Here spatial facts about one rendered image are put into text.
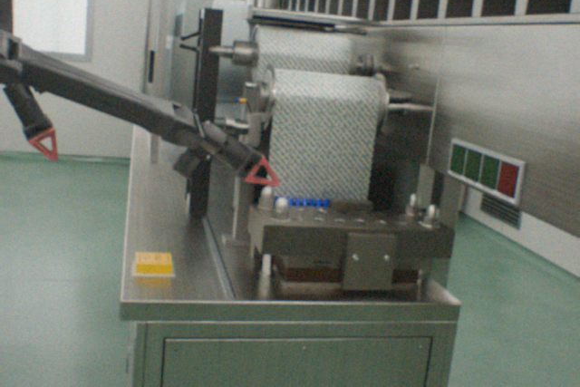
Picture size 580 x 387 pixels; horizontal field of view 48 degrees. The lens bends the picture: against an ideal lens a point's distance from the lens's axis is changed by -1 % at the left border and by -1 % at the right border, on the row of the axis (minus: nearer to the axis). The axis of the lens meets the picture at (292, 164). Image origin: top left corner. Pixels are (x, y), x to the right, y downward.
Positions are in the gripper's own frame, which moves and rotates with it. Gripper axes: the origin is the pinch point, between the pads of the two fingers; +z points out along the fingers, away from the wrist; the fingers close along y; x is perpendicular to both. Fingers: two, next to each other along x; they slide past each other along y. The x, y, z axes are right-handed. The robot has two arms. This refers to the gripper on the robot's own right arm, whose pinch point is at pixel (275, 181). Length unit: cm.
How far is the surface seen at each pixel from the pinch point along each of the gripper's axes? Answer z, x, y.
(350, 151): 10.3, 14.8, 0.2
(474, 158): 19.6, 26.0, 30.2
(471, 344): 174, -23, -136
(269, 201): -1.0, -3.5, 8.4
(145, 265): -15.8, -26.5, 13.5
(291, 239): 3.4, -6.1, 20.0
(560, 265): 278, 45, -241
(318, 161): 5.5, 9.0, 0.2
